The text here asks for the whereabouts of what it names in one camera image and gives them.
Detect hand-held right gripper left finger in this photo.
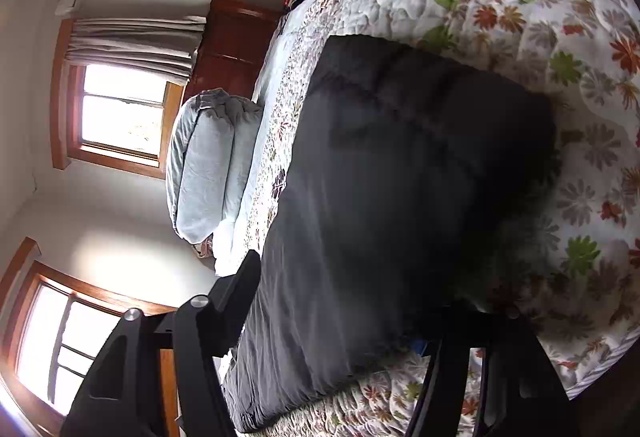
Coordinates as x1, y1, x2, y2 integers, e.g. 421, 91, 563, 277
59, 249, 263, 437

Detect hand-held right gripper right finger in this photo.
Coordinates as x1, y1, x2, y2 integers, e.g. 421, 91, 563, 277
404, 304, 583, 437

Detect black pants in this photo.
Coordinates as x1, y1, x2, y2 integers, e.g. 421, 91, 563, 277
220, 34, 558, 435

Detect pile of pale clothes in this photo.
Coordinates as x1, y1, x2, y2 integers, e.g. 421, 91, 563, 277
192, 237, 217, 260

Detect light blue folded duvet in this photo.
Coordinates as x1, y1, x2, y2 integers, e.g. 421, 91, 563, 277
165, 88, 264, 245

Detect bare wooden framed window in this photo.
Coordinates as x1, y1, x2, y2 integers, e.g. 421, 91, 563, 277
0, 237, 181, 437

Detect curtained wooden framed window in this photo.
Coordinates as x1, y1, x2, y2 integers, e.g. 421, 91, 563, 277
50, 20, 186, 180

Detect light blue bed sheet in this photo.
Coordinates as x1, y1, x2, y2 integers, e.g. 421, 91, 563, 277
215, 7, 311, 275

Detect dark wooden headboard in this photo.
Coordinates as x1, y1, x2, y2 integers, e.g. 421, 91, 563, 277
182, 0, 286, 105

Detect grey curtain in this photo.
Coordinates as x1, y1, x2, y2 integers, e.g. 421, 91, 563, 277
65, 16, 207, 85

